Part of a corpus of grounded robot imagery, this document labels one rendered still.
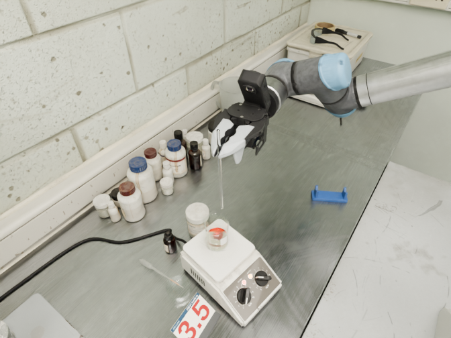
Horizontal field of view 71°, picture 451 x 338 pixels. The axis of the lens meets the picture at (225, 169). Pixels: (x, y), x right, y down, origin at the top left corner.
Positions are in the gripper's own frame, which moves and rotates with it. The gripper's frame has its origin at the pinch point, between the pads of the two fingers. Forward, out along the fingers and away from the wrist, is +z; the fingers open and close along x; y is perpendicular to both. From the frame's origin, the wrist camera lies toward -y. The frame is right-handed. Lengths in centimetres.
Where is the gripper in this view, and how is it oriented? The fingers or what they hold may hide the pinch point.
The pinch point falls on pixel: (219, 148)
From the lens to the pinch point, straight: 53.7
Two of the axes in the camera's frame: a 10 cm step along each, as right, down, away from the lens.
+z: -4.5, 6.2, -6.4
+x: -8.9, -3.0, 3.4
